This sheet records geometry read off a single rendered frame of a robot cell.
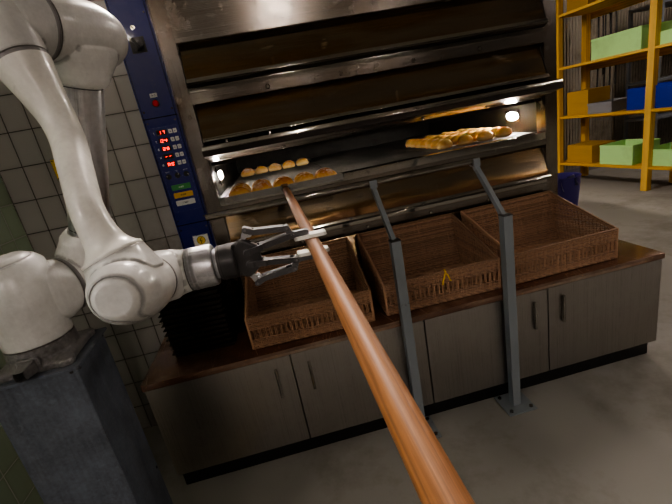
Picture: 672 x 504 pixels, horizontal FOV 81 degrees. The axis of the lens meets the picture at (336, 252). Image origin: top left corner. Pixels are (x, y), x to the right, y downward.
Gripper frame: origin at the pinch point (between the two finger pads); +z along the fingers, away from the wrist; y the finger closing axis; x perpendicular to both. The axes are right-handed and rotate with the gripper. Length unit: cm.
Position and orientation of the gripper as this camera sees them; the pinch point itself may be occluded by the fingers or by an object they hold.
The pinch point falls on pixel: (311, 242)
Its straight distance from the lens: 86.1
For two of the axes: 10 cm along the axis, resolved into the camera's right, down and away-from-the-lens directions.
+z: 9.7, -2.2, 1.3
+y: 1.7, 9.4, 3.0
